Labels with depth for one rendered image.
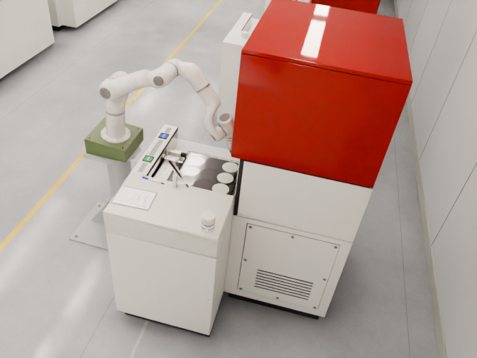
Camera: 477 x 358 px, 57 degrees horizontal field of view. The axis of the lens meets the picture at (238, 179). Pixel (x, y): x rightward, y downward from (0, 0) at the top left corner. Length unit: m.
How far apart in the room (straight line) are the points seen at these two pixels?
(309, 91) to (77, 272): 2.14
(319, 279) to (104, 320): 1.41
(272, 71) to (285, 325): 1.78
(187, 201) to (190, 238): 0.24
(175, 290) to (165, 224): 0.52
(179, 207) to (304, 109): 0.85
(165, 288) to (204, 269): 0.34
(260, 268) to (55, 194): 1.98
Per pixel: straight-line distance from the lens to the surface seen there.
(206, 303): 2.67
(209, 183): 2.64
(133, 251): 2.52
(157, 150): 2.79
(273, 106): 2.10
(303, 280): 2.88
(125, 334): 3.06
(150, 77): 2.51
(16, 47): 5.92
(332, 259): 2.69
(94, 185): 4.05
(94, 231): 3.63
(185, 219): 2.32
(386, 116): 2.09
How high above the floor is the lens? 2.61
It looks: 39 degrees down
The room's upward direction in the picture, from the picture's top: 7 degrees clockwise
